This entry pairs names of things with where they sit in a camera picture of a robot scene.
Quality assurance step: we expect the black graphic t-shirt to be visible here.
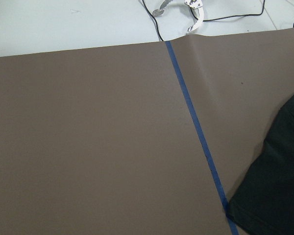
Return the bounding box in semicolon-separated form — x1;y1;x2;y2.
226;95;294;235

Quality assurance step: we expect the brown paper table cover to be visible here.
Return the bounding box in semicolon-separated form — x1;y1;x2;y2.
0;28;294;235

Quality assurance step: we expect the reacher grabber tool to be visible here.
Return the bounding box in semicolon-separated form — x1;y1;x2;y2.
151;0;205;33

